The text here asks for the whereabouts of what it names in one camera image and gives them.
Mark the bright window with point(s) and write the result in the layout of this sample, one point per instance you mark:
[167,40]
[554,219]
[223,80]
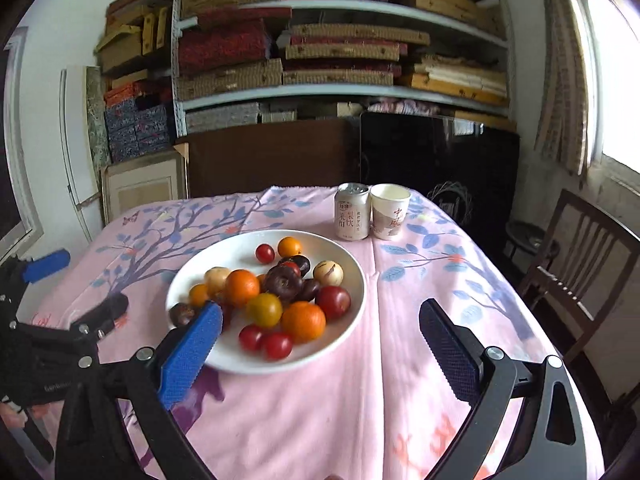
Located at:
[615,60]

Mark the brown wooden board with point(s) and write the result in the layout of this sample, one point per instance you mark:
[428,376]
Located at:
[270,160]

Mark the marbled board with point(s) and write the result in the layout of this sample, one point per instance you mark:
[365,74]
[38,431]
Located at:
[97,115]

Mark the white window frame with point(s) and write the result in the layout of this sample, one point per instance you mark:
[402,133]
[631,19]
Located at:
[20,160]

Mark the beige curtain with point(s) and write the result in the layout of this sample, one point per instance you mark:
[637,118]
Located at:
[565,75]

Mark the tan round fruit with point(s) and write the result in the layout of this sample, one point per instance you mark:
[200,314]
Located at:
[328,272]
[217,280]

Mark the white shelf unit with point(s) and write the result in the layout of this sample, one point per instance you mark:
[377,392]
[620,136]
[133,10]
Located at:
[300,91]

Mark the oval orange kumquat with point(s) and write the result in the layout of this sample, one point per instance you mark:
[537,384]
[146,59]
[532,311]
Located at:
[198,295]

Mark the pink printed tablecloth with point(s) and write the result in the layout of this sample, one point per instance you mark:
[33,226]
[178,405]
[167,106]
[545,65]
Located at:
[325,410]

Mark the stack of red woven boxes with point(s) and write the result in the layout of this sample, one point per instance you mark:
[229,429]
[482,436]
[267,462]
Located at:
[220,42]

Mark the glossy black panel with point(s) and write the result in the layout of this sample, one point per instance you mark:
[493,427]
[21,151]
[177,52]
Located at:
[440,170]

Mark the framed picture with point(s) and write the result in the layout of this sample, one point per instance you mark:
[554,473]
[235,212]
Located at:
[145,185]

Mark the white leaning board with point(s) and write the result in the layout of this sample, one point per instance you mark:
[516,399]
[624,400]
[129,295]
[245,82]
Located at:
[70,150]

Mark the stack of grey boxes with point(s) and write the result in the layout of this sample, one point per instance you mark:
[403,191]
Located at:
[222,117]

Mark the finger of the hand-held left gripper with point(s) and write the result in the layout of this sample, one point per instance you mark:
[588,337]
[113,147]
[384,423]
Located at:
[100,312]
[47,265]

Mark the stack of cardboard boxes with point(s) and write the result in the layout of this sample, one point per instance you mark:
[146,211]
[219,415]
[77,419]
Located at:
[135,25]

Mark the stack of blue patterned boxes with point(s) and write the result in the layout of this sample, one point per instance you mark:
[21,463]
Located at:
[137,127]

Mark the stack of yellow wooden boxes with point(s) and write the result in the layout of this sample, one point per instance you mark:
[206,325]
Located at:
[457,85]

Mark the pink cloth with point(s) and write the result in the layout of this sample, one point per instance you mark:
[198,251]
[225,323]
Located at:
[405,107]

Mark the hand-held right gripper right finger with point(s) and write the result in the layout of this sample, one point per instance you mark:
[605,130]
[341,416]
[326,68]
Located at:
[447,355]

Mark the dark wooden chair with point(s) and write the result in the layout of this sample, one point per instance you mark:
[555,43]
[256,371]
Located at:
[580,270]

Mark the dark purple passion fruit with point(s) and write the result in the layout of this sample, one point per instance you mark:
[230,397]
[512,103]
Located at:
[311,290]
[283,282]
[181,314]

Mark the yellow-green citrus fruit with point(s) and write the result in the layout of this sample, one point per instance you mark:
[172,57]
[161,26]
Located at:
[264,308]

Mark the white plate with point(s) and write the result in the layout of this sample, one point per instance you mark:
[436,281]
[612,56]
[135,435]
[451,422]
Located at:
[335,340]

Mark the white drink can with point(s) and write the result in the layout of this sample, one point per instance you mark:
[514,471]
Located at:
[351,212]

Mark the printed paper cup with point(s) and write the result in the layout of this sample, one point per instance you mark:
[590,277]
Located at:
[390,212]

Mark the large orange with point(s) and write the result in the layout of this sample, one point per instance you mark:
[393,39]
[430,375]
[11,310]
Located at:
[303,321]
[242,287]

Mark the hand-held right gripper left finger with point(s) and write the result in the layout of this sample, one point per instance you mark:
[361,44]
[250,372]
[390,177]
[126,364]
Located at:
[192,355]

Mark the red cherry tomato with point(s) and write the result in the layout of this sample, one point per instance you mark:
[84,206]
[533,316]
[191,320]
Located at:
[251,337]
[277,345]
[291,268]
[265,253]

